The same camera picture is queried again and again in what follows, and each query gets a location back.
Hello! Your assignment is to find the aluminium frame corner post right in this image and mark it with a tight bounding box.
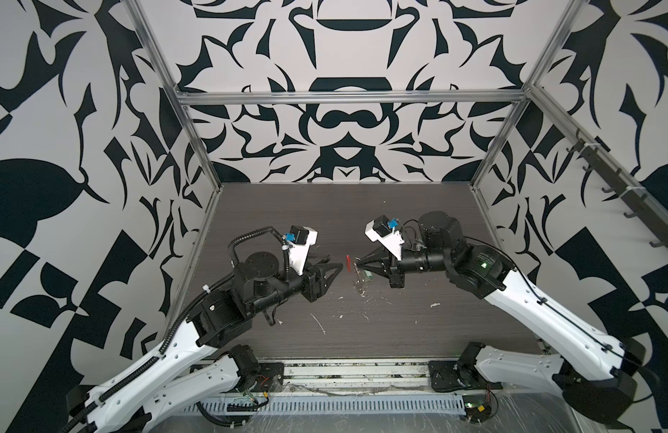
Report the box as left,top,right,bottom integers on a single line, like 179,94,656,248
470,0,588,189

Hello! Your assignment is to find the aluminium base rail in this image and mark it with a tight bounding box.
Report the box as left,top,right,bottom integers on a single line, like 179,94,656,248
203,354,551,396

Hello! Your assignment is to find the aluminium frame corner post left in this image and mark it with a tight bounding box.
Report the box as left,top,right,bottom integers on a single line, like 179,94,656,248
124,0,222,192

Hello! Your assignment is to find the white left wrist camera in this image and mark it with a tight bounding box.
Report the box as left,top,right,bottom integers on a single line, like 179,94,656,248
285,226,318,275

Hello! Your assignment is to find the black wall hook rail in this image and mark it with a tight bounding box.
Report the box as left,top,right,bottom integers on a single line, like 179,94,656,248
565,129,668,250

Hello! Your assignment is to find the aluminium frame top crossbar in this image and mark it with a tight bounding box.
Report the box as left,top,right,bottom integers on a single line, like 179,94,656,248
176,89,524,106

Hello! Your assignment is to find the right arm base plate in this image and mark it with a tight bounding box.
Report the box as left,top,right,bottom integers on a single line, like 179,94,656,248
428,360,487,393

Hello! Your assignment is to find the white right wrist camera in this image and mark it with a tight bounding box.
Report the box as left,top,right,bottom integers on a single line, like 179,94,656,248
365,215,404,260

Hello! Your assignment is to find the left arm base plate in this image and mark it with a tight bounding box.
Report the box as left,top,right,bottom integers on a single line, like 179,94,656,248
250,361,285,393

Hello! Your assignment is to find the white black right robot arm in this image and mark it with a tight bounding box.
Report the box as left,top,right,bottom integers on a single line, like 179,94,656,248
357,211,646,425

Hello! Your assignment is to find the green lit circuit board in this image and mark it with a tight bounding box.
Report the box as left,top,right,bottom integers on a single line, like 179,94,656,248
462,393,499,425

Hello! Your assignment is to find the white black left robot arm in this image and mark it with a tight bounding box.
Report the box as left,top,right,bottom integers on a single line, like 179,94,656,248
61,252,344,432

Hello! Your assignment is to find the aluminium frame corner post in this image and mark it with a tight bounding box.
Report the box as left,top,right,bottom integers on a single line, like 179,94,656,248
124,0,222,192
470,0,588,189

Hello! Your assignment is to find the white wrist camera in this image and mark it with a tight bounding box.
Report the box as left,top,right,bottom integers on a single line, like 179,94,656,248
285,226,318,275
365,215,404,260

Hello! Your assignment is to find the white slotted cable duct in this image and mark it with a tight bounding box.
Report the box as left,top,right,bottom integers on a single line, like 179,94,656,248
202,394,466,416

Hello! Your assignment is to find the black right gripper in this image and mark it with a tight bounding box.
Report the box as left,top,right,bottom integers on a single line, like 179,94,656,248
357,242,454,288

